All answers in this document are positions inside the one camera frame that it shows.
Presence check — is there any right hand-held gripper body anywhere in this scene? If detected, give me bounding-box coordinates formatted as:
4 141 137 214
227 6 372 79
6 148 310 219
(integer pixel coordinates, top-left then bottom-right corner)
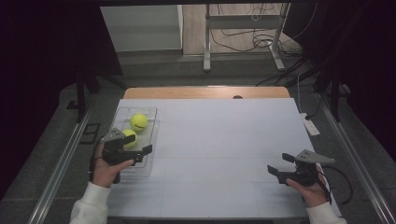
276 149 335 188

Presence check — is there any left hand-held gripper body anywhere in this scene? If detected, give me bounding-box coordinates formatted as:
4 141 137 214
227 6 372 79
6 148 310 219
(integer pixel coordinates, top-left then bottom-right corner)
100 127 146 185

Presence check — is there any yellow tennis ball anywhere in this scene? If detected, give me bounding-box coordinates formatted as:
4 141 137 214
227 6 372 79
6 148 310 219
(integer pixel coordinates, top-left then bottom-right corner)
129 113 149 132
121 129 138 148

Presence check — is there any clear plastic container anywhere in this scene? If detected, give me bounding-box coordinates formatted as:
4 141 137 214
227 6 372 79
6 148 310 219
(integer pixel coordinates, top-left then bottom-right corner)
106 106 161 179

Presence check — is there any person's left hand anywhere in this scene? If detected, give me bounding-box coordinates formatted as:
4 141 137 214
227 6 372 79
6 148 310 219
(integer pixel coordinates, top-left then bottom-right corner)
92 144 135 189

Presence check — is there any person's right hand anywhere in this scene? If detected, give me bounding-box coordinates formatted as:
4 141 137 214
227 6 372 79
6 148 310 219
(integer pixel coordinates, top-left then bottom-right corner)
285 166 332 208

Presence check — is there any white power strip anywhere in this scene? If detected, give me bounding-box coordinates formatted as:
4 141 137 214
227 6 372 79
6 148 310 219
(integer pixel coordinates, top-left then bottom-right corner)
299 112 321 137

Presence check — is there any white table board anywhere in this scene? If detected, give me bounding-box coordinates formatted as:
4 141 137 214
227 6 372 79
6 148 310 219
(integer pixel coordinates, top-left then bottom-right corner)
78 98 343 218

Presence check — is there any black metal stand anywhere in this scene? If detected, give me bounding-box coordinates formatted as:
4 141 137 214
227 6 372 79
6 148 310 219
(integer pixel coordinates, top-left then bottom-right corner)
312 71 353 122
66 71 129 124

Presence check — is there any wooden table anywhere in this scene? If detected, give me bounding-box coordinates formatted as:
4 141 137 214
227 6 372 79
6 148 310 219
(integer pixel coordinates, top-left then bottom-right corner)
123 86 291 100

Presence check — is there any white cabinet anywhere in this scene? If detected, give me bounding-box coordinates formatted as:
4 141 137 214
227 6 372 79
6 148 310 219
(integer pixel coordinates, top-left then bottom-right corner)
100 4 185 53

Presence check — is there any dark curtain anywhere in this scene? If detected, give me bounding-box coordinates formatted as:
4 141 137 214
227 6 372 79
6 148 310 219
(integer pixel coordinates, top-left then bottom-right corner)
283 0 396 160
0 0 123 200

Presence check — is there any black floor frame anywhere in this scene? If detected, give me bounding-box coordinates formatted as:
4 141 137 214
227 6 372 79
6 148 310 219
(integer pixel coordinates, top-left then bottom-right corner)
78 122 102 145

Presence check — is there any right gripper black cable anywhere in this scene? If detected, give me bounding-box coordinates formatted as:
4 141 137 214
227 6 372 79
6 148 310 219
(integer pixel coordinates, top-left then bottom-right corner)
318 166 354 205

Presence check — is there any aluminium floor rail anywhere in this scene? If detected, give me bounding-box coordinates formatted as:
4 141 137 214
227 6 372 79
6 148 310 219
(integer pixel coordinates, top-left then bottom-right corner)
317 92 396 224
27 105 94 224

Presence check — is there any white metal desk frame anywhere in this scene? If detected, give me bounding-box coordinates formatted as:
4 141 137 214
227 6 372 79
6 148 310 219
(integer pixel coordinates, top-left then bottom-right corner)
203 3 292 73

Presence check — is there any tangle of black floor cables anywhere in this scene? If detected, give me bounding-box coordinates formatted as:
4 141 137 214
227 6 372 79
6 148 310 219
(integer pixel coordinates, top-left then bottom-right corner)
209 3 318 59

